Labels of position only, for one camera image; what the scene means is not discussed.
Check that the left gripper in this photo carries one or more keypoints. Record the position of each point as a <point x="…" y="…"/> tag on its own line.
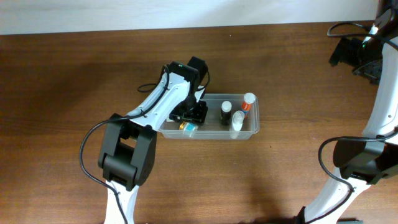
<point x="199" y="117"/>

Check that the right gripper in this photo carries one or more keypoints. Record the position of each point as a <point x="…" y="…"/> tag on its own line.
<point x="344" y="53"/>

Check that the gold lid balm jar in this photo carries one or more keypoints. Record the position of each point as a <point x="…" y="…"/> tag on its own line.
<point x="188" y="129"/>

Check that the dark bottle white cap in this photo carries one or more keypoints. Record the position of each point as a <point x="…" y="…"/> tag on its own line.
<point x="226" y="108"/>

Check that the clear plastic container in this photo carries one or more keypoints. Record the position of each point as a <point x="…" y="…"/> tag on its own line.
<point x="212" y="128"/>

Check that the white Calamine lotion bottle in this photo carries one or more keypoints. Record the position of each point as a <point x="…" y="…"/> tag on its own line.
<point x="236" y="124"/>

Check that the orange tube white cap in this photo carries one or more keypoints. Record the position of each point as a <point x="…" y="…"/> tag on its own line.
<point x="248" y="100"/>

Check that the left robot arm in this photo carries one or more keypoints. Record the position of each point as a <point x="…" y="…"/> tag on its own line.
<point x="127" y="153"/>

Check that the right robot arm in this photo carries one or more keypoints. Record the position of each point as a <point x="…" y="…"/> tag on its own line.
<point x="353" y="164"/>

